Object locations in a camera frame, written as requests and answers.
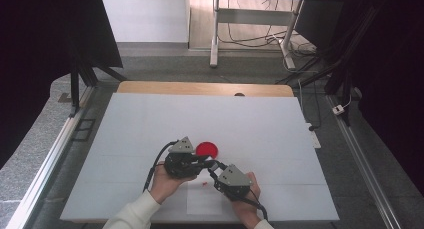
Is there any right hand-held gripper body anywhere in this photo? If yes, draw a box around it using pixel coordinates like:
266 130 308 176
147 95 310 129
214 164 254 202

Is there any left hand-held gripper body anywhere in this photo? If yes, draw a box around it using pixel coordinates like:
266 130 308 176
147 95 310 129
163 136 208 179

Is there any red ink pad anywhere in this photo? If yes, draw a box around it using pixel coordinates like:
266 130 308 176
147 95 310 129
195 141 219 159

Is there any white paper sheet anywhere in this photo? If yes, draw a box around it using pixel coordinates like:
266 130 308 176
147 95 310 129
186 180 224 216

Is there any person's left hand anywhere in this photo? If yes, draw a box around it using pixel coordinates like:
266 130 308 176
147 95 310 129
149 162 197 204

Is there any person's right hand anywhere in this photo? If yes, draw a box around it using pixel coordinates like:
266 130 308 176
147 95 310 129
232 171 265 229

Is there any white table cover board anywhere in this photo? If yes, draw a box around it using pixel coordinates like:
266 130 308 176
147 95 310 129
60 92 340 222

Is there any wooden table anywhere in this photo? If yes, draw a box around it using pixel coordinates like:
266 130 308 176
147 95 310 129
117 80 295 98

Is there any black tripod stand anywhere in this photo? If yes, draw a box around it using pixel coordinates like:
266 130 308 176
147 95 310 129
68 55 128 118

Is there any black curtain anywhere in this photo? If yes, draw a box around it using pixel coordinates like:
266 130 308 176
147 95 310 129
294 0 424 197
0 0 124 167

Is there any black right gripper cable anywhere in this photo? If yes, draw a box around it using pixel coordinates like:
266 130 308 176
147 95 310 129
239 195 269 222

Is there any bundle of floor cables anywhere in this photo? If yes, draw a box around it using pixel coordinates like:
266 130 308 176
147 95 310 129
218 0 318 55

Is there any aluminium rail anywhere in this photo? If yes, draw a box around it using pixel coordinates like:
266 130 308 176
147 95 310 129
326 95 401 229
6 85 96 229

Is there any white metal desk frame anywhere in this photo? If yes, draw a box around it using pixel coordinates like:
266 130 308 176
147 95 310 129
209 0 305 70

